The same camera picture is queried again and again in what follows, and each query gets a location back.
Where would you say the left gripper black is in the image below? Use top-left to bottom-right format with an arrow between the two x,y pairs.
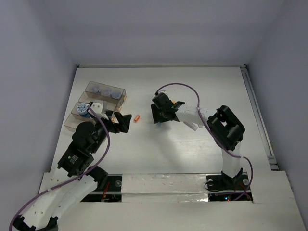
90,110 -> 131,152

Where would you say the clear bead cup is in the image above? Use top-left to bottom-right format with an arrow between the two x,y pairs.
101,88 -> 112,97
111,90 -> 122,100
92,85 -> 101,94

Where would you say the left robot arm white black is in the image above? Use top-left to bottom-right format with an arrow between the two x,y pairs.
9,106 -> 132,231

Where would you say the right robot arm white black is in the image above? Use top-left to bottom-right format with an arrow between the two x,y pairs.
151,92 -> 245,189

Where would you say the clear grey highlighter marker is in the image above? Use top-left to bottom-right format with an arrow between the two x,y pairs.
185,122 -> 198,131

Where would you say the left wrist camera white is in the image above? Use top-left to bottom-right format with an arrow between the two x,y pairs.
88,102 -> 108,119

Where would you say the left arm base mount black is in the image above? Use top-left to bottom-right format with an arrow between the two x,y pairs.
82,175 -> 122,203

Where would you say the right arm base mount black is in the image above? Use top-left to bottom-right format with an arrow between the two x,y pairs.
204,169 -> 253,202

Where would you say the aluminium rail right side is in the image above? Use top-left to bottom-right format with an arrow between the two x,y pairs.
240,65 -> 280,171

